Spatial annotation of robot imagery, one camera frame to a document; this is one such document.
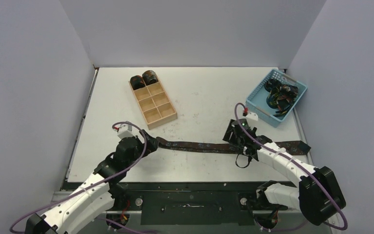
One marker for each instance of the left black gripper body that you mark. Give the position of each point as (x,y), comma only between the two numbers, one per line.
(140,151)

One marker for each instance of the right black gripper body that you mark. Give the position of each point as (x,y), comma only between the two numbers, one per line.
(233,137)

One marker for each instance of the wooden compartment tray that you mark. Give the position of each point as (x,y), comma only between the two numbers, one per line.
(155,105)

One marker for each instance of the blue plastic basket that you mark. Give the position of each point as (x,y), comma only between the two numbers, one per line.
(256,100)

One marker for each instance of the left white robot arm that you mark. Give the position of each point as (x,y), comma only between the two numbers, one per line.
(100,192)

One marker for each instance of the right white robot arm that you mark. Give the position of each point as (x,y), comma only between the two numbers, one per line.
(315,191)

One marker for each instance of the colourful ties pile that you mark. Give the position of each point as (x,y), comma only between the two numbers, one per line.
(281,96)

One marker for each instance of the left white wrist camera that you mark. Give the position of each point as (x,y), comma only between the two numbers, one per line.
(124,131)

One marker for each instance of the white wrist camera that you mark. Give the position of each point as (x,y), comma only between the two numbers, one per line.
(250,115)
(124,131)

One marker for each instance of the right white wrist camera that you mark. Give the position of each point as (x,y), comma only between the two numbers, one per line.
(250,115)

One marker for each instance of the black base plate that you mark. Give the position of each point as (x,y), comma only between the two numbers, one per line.
(190,203)

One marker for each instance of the aluminium frame rail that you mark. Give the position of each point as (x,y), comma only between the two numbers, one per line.
(298,121)

